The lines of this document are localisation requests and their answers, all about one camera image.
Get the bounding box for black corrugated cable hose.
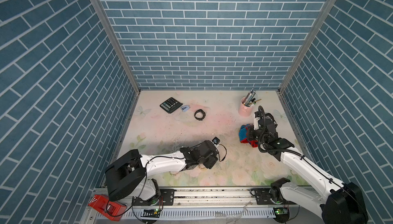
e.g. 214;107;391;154
257;105;277;154

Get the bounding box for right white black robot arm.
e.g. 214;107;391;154
247;107;368;224

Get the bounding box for light blue stapler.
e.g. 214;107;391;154
181;105;190;112

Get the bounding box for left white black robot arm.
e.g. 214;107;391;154
105;137;220;202

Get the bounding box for red box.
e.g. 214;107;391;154
88;194;126;222

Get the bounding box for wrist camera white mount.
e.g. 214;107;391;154
253;115;261;130
212;137;220;146

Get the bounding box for pens in cup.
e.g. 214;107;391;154
242;89;261;107

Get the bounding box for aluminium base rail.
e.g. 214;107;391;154
83;183;326;224

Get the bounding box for pink pen holder cup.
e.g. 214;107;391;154
238;97;254;117

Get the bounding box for black desktop calculator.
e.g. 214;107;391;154
160;97;183;114

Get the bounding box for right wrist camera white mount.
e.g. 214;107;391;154
253;115;261;130

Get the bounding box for red blue towel cloth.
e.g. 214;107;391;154
238;124;258;148

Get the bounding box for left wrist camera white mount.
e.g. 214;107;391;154
212;137;220;146

